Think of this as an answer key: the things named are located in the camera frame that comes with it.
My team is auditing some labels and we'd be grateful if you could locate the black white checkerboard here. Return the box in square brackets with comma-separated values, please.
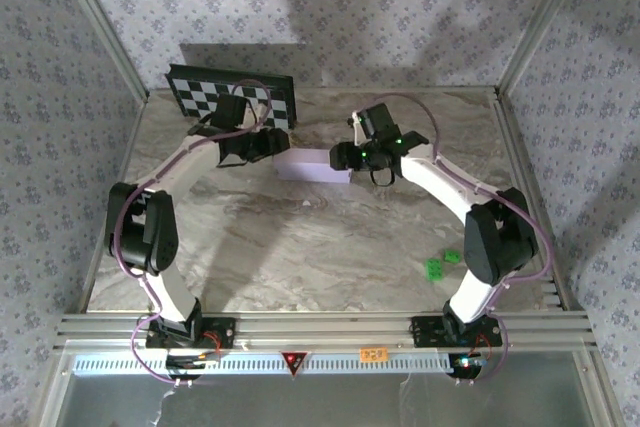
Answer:
[164, 63, 299, 131]

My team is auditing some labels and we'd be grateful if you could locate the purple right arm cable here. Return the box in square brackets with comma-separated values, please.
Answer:
[357, 92, 555, 389]

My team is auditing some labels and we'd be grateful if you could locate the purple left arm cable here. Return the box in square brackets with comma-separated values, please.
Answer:
[112, 79, 274, 389]

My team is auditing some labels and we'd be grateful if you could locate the black left controller board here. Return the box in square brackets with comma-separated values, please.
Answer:
[166, 354, 221, 381]

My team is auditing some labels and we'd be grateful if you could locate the aluminium frame post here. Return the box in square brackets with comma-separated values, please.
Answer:
[49, 0, 151, 102]
[494, 0, 590, 98]

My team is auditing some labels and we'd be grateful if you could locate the red triangle sticker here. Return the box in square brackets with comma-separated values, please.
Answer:
[280, 350, 310, 378]

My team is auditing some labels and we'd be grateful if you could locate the white slotted cable duct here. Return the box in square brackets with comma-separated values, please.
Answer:
[73, 352, 489, 376]

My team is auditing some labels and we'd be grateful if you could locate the white and purple paper box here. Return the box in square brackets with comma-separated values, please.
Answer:
[272, 147, 355, 186]

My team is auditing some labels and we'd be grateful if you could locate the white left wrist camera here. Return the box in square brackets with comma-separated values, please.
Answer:
[243, 102, 267, 129]

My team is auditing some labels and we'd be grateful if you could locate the black controller board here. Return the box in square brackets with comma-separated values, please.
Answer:
[166, 354, 221, 381]
[449, 352, 489, 381]

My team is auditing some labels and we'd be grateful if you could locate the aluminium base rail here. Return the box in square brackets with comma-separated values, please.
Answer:
[54, 310, 599, 354]

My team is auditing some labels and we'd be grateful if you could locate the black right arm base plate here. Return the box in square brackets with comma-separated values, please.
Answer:
[410, 315, 503, 348]

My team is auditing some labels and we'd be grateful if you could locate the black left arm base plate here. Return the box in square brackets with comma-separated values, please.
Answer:
[144, 315, 237, 351]

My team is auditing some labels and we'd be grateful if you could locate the black right controller board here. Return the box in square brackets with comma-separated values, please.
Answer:
[449, 352, 489, 381]

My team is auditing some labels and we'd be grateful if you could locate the aluminium table side rail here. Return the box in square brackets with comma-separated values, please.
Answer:
[77, 94, 149, 316]
[492, 89, 586, 313]

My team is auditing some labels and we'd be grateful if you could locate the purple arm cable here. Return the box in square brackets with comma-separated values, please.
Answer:
[112, 79, 274, 389]
[357, 92, 555, 389]

